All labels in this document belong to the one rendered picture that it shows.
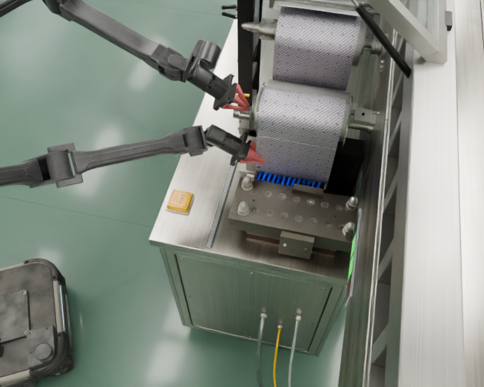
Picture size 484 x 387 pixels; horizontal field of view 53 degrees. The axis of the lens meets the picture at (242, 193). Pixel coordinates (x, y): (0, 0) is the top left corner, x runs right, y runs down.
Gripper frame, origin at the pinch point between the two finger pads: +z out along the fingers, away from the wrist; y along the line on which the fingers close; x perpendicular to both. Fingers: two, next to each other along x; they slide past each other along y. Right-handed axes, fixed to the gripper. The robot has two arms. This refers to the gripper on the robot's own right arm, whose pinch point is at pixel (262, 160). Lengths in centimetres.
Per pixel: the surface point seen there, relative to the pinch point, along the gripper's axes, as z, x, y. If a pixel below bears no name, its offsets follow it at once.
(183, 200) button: -14.0, -25.4, 10.0
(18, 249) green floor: -60, -156, 3
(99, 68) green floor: -70, -163, -139
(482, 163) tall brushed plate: 28, 56, 18
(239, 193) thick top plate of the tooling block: -2.2, -7.0, 10.2
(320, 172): 16.2, 8.6, 0.4
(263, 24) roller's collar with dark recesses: -18.9, 21.2, -29.7
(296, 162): 8.1, 7.4, 0.3
